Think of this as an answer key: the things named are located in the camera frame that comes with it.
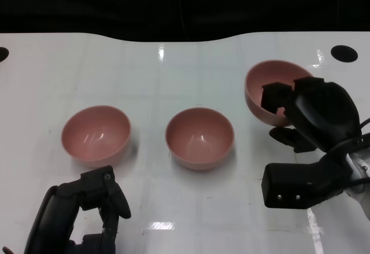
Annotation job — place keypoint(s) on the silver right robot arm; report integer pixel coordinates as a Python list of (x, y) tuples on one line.
[(361, 167)]

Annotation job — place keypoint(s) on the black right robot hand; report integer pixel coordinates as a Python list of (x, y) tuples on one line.
[(323, 115)]

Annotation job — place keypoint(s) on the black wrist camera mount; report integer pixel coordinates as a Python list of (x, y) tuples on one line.
[(292, 184)]

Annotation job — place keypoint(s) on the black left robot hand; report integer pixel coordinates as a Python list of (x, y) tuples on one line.
[(57, 216)]

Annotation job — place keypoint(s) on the black backdrop cloth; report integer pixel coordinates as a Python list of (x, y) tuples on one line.
[(86, 5)]

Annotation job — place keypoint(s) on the pink plastic bowl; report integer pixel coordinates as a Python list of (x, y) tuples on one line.
[(274, 73), (199, 141), (95, 138)]

